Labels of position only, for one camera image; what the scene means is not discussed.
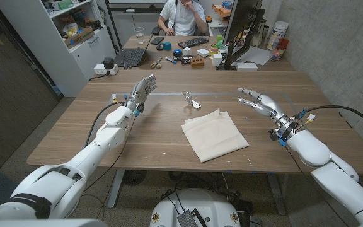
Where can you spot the black smartphone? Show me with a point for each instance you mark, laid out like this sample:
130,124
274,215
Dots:
157,40

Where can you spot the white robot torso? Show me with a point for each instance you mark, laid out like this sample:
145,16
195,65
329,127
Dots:
213,206

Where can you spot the long white box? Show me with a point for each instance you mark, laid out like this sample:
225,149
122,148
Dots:
246,66

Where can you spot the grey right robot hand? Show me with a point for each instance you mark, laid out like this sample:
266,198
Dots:
265,105

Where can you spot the large white cube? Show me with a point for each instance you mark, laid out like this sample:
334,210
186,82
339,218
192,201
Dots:
217,60

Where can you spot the white paper sheet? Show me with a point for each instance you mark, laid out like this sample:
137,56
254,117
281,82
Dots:
257,56

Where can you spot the orange crate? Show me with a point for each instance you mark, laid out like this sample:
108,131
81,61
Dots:
222,10

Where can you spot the colourful stacking toy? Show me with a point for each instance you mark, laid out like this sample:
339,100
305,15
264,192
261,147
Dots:
214,50

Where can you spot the blue marker pen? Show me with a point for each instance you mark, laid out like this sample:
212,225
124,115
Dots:
170,60

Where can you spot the black box with white letters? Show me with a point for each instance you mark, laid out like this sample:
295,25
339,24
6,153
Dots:
186,60

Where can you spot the person in white t-shirt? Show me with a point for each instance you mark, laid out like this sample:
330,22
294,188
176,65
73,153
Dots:
183,19

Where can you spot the small white cube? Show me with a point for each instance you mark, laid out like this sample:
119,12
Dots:
186,51

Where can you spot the black keyboard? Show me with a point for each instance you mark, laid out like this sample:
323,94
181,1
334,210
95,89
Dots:
193,42

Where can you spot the small metal clip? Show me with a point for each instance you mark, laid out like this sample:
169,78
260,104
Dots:
190,99

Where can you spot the white power strip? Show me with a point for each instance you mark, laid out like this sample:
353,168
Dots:
99,70

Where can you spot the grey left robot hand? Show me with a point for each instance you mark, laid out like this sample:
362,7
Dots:
140,91

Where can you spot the cardboard box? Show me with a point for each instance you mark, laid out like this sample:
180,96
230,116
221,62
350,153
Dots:
79,37

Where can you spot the black computer monitor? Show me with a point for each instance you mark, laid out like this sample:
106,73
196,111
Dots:
241,19

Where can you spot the white cylindrical canister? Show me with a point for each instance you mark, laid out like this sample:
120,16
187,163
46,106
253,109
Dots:
277,33

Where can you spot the white shelf cabinet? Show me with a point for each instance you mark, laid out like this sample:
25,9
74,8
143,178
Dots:
46,53

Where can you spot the black laptop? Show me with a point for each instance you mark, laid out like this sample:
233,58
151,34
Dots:
131,56

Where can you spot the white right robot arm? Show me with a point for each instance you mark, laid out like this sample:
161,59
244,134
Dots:
326,164

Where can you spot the blue round button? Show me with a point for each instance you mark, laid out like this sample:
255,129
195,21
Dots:
177,52

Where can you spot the cream cloth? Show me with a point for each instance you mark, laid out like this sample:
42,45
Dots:
213,135

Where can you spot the red cup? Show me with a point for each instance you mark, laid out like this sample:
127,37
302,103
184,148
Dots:
278,50

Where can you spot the blue cube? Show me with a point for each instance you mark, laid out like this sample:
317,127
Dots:
167,46

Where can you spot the clear drinking glass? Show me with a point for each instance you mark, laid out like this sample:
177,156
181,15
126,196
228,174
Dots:
139,35

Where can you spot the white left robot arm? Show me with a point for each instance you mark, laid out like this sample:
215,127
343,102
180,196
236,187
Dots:
106,138

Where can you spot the green plastic object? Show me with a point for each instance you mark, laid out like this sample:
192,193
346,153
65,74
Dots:
220,40

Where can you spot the black power adapter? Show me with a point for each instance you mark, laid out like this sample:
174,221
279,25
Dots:
108,63

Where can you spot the flat white box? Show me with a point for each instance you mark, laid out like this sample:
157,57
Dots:
203,52

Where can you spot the grey finned module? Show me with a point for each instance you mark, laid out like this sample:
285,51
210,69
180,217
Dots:
187,219

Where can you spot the grey metal table leg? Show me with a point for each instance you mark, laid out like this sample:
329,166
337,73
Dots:
116,189
276,194

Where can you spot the brown wooden block with holes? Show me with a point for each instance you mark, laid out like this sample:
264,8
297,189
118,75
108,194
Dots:
197,62

